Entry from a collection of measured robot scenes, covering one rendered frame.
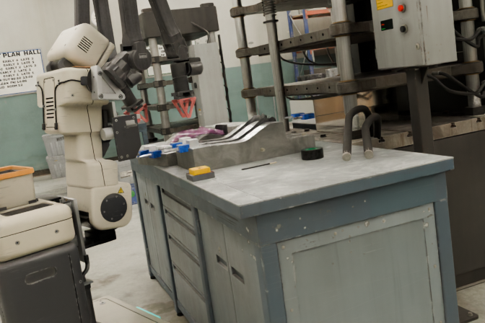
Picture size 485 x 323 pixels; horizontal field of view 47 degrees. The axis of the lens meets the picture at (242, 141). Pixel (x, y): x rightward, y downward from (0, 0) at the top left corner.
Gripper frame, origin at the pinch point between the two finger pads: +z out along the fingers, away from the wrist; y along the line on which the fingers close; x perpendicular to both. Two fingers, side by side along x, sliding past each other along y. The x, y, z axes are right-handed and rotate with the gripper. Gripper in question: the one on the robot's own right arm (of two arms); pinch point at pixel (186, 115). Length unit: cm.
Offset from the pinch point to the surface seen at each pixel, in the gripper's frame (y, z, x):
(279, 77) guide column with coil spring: 79, -7, -77
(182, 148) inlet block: -2.1, 11.7, 4.0
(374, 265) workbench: -67, 49, -30
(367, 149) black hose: -46, 19, -47
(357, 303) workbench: -67, 59, -23
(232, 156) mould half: -8.0, 17.5, -12.6
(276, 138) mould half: -8.0, 14.3, -31.7
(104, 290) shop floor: 126, 100, 33
